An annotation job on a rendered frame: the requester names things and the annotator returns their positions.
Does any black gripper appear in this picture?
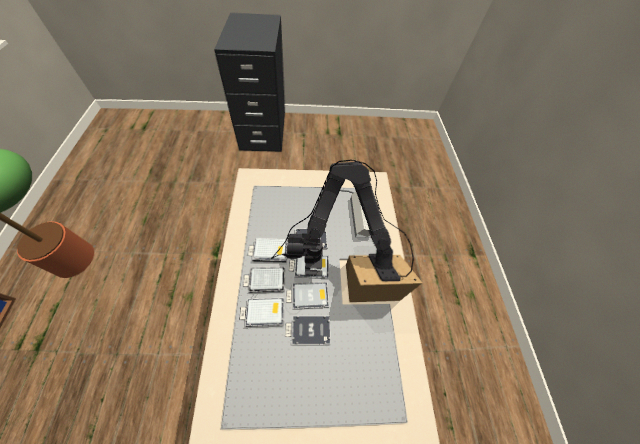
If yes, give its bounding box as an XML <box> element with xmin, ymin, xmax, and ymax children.
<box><xmin>305</xmin><ymin>245</ymin><xmax>323</xmax><ymax>276</ymax></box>

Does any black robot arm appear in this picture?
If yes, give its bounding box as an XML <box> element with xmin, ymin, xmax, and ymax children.
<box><xmin>287</xmin><ymin>162</ymin><xmax>401</xmax><ymax>282</ymax></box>

